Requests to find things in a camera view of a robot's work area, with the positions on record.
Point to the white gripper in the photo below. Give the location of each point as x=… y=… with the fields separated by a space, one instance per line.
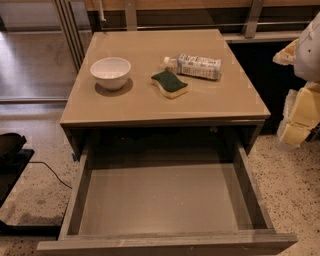
x=308 y=55

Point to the green and yellow sponge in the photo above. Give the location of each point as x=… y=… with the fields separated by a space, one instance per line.
x=169 y=84

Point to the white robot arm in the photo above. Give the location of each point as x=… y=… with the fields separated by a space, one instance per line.
x=307 y=61

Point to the beige drawer cabinet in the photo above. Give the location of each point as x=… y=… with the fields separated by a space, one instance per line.
x=231 y=100

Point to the open grey top drawer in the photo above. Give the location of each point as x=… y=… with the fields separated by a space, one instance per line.
x=187 y=201

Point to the clear labelled plastic bottle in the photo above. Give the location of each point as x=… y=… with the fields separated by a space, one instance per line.
x=194 y=66

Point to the white ceramic bowl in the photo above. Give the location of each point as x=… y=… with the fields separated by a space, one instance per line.
x=111 y=73

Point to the black chair base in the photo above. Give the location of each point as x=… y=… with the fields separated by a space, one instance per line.
x=13 y=160

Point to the metal railing frame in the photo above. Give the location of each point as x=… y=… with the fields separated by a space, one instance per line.
x=238 y=20

